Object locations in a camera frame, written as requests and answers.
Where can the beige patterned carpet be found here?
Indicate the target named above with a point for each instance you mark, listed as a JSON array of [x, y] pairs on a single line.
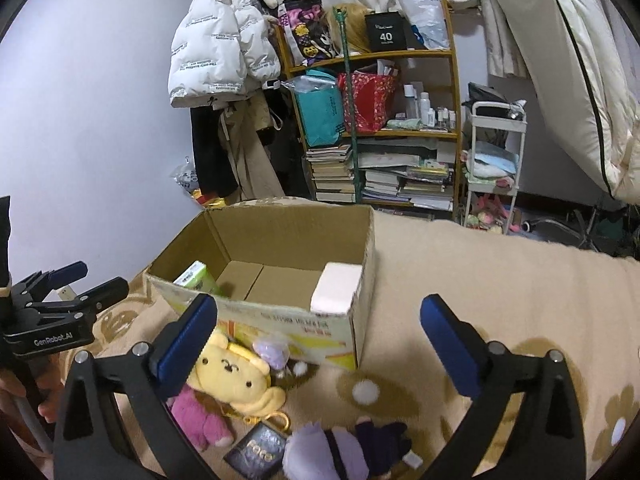
[[532, 296]]

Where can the white folded mattress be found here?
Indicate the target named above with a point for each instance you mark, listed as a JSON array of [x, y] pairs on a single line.
[[569, 50]]

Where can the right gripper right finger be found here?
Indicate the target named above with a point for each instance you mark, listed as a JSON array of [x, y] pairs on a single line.
[[547, 439]]

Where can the pink swirl roll pillow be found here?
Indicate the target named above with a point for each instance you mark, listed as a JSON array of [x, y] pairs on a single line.
[[336, 289]]

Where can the beige coat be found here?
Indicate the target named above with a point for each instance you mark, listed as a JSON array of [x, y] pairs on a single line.
[[252, 168]]

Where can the black box marked 40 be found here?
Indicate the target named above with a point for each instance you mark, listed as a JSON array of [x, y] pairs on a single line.
[[385, 31]]

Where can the lavender haired doll plush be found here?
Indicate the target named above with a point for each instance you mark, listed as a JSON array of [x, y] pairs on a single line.
[[368, 451]]

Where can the stack of books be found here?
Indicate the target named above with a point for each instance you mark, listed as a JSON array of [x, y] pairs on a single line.
[[331, 173]]

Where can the small purple plush charm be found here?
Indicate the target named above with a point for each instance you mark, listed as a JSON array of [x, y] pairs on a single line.
[[273, 351]]

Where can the white puffer jacket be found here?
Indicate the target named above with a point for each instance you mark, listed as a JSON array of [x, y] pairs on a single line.
[[221, 53]]

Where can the teal bag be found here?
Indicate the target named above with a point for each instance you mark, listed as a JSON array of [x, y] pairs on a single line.
[[320, 106]]

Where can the red patterned bag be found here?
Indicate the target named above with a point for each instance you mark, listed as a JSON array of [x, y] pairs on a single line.
[[373, 97]]

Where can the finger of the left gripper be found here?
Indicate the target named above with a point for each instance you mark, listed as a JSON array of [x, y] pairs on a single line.
[[93, 301], [67, 273]]

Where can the pink bear plush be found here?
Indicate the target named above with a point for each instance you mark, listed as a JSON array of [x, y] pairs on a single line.
[[200, 419]]

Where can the black Face tissue pack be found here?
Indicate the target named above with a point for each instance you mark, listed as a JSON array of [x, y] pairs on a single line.
[[259, 454]]

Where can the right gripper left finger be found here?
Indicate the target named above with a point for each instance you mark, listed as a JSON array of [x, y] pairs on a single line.
[[91, 440]]

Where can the person's left hand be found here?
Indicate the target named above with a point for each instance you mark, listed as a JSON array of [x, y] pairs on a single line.
[[49, 383]]

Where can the yellow dog plush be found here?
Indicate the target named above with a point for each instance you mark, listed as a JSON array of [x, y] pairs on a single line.
[[234, 375]]

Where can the white rolling cart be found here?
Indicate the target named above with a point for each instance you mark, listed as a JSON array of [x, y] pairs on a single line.
[[492, 165]]

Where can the green pole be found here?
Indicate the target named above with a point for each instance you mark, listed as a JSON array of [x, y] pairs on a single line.
[[340, 14]]

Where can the green tissue pack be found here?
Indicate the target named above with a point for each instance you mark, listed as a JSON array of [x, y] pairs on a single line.
[[197, 277]]

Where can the cardboard box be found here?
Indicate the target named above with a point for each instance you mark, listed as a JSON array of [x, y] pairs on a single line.
[[267, 257]]

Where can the yellow wooden bookshelf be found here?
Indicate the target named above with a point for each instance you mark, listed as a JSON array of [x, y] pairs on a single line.
[[413, 162]]

